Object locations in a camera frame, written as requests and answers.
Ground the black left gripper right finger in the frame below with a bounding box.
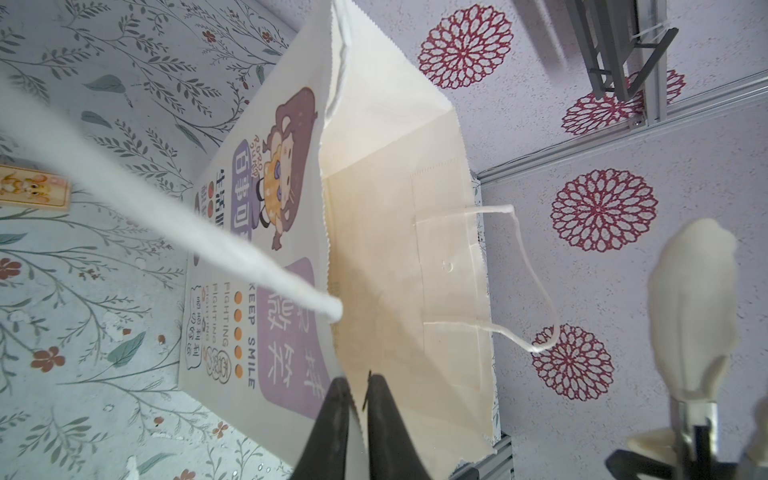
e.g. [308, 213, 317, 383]
[364, 374, 430, 480]

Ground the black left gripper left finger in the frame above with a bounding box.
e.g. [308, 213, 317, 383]
[290, 377, 351, 480]

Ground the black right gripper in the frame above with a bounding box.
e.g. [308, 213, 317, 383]
[605, 218, 767, 479]

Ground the white printed paper bag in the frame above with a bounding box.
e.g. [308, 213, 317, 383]
[0, 0, 562, 480]

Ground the small orange tiger sticker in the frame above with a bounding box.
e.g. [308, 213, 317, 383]
[1, 165, 72, 210]

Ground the grey metal wall shelf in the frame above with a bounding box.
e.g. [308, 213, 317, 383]
[565, 0, 679, 102]

